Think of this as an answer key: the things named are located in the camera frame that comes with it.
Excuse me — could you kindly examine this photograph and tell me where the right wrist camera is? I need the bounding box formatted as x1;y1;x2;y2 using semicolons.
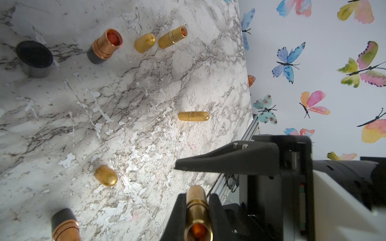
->
313;171;386;241

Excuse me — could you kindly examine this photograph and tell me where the gold lipstick cap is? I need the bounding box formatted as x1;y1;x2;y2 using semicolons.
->
134;33;156;53
94;165;118;186

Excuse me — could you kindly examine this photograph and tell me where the gold lipstick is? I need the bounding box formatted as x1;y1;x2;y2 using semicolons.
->
178;111;210;122
158;26;188;49
184;185;213;241

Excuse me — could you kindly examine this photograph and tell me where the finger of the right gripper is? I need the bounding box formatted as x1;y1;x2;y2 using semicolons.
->
175;141;280;176

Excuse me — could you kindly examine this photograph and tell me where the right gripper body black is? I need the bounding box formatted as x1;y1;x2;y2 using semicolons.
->
223;135;315;241

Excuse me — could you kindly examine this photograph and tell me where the black lipstick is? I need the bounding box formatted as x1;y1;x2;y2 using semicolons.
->
87;29;123;64
51;208;81;241

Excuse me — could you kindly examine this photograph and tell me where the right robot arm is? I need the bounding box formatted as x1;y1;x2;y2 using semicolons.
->
161;135;386;241

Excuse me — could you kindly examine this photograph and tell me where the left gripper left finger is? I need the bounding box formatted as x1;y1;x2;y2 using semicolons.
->
160;193;187;241

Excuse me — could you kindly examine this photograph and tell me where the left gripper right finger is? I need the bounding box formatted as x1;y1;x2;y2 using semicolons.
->
209;194;234;241

